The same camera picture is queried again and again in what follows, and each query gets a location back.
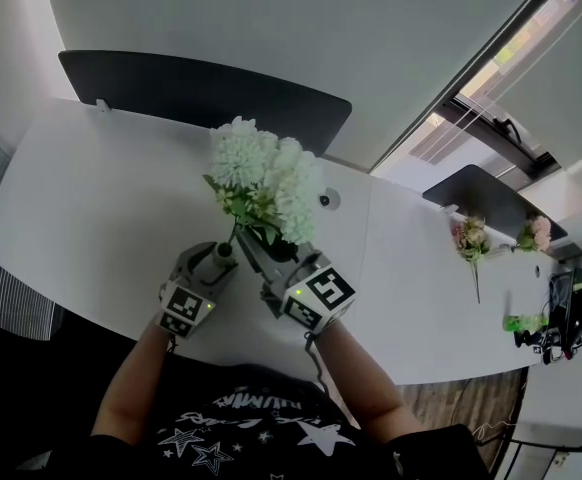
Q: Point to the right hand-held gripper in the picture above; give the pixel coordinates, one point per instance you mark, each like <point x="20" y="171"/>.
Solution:
<point x="316" y="295"/>

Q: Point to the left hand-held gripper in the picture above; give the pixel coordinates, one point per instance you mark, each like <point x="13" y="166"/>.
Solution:
<point x="183" y="308"/>

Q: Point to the white vase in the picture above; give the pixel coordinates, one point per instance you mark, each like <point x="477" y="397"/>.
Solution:
<point x="223" y="260"/>

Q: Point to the white flowers bunch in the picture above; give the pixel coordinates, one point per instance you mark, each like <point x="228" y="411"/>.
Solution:
<point x="266" y="168"/>

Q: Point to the pink flowers with long stem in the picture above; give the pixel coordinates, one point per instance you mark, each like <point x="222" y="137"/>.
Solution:
<point x="471" y="240"/>

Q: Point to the pale pink flowers bunch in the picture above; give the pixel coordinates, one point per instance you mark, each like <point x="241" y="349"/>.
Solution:
<point x="538" y="233"/>

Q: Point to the person's right forearm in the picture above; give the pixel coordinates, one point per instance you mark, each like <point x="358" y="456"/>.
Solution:
<point x="366" y="388"/>

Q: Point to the person's left forearm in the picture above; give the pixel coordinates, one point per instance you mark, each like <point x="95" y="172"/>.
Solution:
<point x="126" y="388"/>

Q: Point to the white table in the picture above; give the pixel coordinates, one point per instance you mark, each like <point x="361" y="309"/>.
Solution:
<point x="96" y="193"/>

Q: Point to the person's black star-print shirt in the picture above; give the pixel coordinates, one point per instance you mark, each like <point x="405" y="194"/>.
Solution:
<point x="271" y="438"/>

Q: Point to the long black desk divider panel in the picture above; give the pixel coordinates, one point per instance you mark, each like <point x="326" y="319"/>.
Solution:
<point x="196" y="88"/>

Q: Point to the short black desk divider panel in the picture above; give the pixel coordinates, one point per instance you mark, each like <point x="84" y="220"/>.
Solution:
<point x="491" y="193"/>

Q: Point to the green plastic bottle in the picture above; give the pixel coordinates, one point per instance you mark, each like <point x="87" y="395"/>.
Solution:
<point x="518" y="323"/>

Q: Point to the black helmet with green stripe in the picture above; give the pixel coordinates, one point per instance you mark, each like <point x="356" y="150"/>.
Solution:
<point x="578" y="308"/>

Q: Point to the black metal rack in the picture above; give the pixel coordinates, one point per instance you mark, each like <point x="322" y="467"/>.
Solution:
<point x="546" y="455"/>

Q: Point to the grey roller blind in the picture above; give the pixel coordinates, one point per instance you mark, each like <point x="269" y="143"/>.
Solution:
<point x="561" y="83"/>

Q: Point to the dark window frame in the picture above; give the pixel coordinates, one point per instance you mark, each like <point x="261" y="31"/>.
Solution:
<point x="421" y="128"/>

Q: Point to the small black camera device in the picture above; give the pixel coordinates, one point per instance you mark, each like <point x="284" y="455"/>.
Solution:
<point x="528" y="339"/>

